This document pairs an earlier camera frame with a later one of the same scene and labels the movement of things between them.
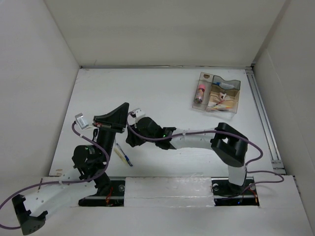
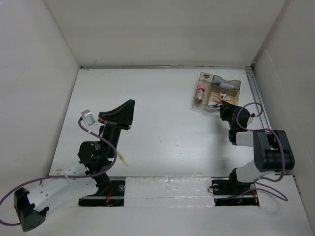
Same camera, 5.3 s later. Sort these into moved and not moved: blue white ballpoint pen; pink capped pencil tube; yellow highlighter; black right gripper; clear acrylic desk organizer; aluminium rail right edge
Moved: black right gripper; blue white ballpoint pen
Not moved: yellow highlighter; pink capped pencil tube; clear acrylic desk organizer; aluminium rail right edge
